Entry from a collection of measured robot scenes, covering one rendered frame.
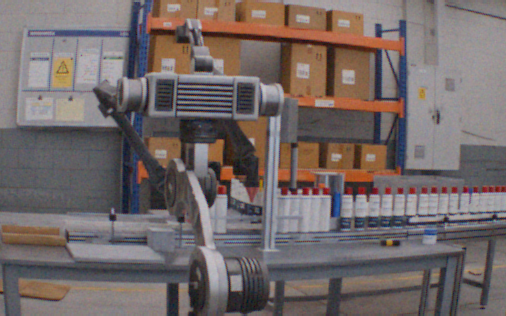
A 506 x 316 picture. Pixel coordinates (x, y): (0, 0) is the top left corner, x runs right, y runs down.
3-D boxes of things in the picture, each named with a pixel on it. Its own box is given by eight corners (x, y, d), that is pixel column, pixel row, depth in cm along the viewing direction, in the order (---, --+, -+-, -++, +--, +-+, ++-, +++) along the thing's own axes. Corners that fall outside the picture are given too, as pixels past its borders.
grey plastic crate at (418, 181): (433, 204, 570) (435, 175, 569) (462, 209, 534) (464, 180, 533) (370, 206, 546) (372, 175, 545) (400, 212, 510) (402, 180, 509)
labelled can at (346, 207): (347, 229, 367) (350, 186, 366) (352, 231, 362) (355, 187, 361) (337, 230, 365) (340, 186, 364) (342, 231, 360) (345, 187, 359)
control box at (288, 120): (296, 142, 347) (298, 98, 346) (288, 143, 330) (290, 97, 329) (274, 141, 349) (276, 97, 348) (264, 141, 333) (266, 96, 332)
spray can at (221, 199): (224, 232, 346) (225, 185, 345) (227, 234, 341) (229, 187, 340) (212, 232, 344) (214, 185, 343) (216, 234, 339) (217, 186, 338)
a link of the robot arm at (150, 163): (98, 105, 317) (118, 90, 320) (96, 105, 322) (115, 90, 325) (153, 188, 327) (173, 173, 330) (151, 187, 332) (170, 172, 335)
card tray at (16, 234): (59, 236, 329) (59, 227, 329) (65, 246, 305) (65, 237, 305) (1, 233, 319) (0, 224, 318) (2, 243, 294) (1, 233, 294)
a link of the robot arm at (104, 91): (86, 88, 318) (104, 74, 321) (101, 113, 324) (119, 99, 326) (111, 101, 279) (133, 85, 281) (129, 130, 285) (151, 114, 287)
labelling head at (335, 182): (331, 225, 378) (335, 172, 377) (343, 229, 366) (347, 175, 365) (305, 226, 373) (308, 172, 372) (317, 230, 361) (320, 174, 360)
